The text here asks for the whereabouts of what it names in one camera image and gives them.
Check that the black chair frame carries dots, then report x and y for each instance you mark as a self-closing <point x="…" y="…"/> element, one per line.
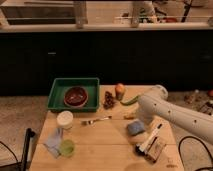
<point x="20" y="165"/>

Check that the green plastic cup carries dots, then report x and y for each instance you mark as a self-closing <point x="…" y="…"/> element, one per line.
<point x="66" y="148"/>

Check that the metal fork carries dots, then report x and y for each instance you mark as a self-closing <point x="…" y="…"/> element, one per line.
<point x="90" y="122"/>

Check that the light blue cloth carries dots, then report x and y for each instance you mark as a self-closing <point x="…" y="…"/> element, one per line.
<point x="53" y="141"/>

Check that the green plastic tray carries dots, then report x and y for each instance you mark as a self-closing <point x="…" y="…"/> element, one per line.
<point x="61" y="86"/>

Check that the brown wooden bowl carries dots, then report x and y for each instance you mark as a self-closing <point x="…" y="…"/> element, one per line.
<point x="76" y="97"/>

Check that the blue sponge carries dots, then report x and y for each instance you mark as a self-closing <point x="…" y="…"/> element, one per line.
<point x="135" y="128"/>

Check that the wooden brush block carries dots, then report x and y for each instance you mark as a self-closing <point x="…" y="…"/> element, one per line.
<point x="155" y="149"/>

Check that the dark grape bunch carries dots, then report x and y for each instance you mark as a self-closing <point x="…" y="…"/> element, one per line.
<point x="109" y="100"/>

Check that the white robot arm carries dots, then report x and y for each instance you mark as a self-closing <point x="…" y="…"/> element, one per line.
<point x="153" y="102"/>

